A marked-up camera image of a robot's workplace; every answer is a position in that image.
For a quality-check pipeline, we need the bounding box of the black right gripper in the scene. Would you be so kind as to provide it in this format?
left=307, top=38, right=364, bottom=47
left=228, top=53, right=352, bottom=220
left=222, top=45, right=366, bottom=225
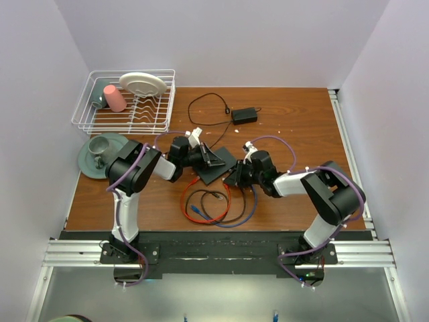
left=225, top=160, right=263, bottom=189

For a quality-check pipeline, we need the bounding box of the white ceramic plate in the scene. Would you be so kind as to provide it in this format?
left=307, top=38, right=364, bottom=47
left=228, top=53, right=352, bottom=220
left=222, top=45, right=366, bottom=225
left=119, top=72, right=168, bottom=96

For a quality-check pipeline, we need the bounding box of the white wire dish rack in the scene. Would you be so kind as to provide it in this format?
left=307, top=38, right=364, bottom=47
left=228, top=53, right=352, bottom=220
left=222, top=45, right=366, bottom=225
left=71, top=69, right=176, bottom=135

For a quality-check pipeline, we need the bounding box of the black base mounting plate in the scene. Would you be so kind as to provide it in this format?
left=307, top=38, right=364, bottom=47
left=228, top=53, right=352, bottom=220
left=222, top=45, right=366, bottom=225
left=59, top=231, right=371, bottom=285

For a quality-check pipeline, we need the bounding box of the green plate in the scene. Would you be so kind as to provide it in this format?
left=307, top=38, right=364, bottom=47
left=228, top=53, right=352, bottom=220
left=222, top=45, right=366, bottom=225
left=78, top=133, right=128, bottom=179

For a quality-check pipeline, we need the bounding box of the blue ethernet cable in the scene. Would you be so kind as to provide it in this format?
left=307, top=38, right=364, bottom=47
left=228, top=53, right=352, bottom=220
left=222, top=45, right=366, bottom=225
left=190, top=184, right=258, bottom=228

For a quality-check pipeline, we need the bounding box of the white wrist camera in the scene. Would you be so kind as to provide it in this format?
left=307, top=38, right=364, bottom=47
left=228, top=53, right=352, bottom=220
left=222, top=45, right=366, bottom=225
left=185, top=127, right=202, bottom=148
left=243, top=141, right=258, bottom=164

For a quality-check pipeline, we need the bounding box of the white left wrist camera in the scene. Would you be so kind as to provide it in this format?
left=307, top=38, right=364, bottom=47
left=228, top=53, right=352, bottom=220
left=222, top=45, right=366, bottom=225
left=185, top=127, right=202, bottom=148

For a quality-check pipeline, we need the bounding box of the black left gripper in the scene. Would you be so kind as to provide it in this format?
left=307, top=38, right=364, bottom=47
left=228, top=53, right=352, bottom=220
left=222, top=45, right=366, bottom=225
left=180, top=142, right=224, bottom=172

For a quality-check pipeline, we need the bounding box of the grey metal mug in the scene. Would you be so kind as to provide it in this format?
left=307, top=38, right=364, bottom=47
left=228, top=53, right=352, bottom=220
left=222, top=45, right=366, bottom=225
left=88, top=136, right=116, bottom=169

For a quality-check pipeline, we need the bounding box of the black ethernet cable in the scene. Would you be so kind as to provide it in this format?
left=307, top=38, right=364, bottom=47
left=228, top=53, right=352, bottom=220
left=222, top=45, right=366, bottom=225
left=185, top=184, right=248, bottom=225

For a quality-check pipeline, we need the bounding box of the red ethernet cable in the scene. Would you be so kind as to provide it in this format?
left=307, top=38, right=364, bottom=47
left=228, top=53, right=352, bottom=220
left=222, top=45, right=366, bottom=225
left=181, top=177, right=233, bottom=223

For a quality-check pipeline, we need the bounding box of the pink plastic cup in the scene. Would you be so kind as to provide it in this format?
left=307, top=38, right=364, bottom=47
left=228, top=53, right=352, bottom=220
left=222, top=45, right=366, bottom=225
left=103, top=85, right=127, bottom=113

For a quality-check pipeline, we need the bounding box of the aluminium rail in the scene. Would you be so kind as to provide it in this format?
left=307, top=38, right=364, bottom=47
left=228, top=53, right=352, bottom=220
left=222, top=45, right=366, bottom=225
left=328, top=89, right=374, bottom=229
left=42, top=240, right=396, bottom=268

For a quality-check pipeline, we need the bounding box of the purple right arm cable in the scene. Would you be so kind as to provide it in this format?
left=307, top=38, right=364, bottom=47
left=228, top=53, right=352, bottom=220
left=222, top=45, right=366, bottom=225
left=247, top=135, right=366, bottom=289

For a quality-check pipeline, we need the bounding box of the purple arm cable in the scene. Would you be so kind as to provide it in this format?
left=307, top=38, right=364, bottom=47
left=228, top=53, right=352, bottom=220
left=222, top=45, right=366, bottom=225
left=105, top=130, right=192, bottom=287
left=247, top=135, right=366, bottom=289

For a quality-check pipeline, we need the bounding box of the aluminium front rail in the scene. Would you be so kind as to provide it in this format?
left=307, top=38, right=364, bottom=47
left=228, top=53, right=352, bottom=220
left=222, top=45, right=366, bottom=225
left=42, top=240, right=396, bottom=268

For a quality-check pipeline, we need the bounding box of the black network switch box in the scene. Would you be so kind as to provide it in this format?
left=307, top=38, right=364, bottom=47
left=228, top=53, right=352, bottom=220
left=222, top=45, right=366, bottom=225
left=193, top=147, right=237, bottom=186

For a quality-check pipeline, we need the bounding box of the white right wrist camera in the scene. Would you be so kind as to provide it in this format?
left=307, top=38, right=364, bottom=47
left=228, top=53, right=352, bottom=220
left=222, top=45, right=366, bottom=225
left=243, top=141, right=258, bottom=164

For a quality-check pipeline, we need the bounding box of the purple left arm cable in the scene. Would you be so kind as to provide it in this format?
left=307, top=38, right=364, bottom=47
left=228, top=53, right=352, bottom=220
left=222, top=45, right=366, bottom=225
left=105, top=130, right=192, bottom=287

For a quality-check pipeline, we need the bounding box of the black power adapter brick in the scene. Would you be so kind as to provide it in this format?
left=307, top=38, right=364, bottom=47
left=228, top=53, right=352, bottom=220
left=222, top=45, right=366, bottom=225
left=231, top=107, right=257, bottom=125

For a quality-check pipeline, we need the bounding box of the dark green mug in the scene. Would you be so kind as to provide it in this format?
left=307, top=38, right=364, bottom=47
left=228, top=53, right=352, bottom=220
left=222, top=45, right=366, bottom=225
left=89, top=78, right=111, bottom=109

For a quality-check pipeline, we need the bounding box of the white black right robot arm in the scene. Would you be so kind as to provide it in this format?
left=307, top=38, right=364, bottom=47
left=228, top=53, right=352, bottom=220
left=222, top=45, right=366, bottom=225
left=223, top=150, right=366, bottom=264

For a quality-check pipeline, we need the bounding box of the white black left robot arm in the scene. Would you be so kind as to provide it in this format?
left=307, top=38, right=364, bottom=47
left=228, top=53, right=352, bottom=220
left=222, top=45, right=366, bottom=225
left=105, top=133, right=226, bottom=263

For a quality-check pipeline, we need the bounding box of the aluminium right side rail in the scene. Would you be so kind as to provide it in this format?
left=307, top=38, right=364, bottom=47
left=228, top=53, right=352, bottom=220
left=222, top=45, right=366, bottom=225
left=328, top=89, right=374, bottom=229

